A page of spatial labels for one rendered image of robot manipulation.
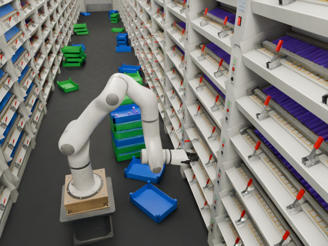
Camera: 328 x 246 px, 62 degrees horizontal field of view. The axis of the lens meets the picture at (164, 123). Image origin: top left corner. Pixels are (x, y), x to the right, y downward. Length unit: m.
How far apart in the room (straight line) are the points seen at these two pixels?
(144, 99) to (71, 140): 0.43
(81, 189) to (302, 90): 1.31
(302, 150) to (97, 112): 0.91
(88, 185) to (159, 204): 0.64
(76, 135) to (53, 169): 1.19
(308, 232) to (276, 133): 0.31
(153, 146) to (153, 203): 0.80
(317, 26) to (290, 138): 0.35
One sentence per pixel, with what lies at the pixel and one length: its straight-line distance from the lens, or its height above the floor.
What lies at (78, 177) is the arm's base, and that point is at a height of 0.50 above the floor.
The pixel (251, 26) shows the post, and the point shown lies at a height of 1.36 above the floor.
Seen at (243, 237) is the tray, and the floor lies 0.49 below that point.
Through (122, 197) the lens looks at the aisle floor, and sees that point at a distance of 2.20.
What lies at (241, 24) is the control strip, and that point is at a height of 1.36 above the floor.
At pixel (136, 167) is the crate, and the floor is 0.00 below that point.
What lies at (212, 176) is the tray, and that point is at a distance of 1.64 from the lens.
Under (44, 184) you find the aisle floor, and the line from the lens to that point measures 2.48.
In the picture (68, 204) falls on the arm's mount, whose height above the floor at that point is 0.37.
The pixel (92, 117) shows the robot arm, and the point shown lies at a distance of 1.39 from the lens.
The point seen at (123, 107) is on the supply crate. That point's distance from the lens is 2.48.
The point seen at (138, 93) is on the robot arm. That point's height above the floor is 1.02.
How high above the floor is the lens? 1.56
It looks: 31 degrees down
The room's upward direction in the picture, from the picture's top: straight up
